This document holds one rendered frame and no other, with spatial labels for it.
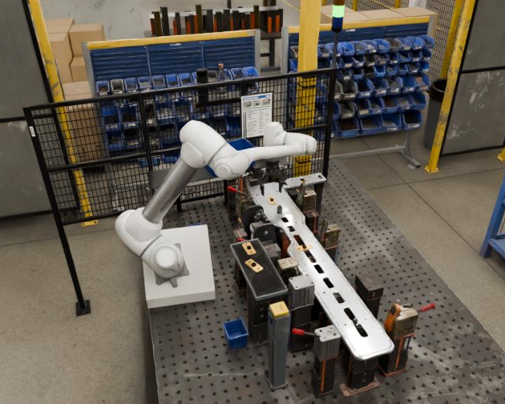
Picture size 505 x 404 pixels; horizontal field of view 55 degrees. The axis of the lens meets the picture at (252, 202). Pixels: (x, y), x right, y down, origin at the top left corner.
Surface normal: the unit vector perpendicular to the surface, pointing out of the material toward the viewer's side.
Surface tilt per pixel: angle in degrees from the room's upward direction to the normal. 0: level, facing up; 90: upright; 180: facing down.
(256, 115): 90
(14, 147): 89
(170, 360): 0
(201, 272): 44
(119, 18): 90
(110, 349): 0
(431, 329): 0
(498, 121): 91
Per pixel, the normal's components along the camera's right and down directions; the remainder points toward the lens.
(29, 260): -0.01, -0.83
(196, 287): 0.12, -0.22
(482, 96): 0.35, 0.51
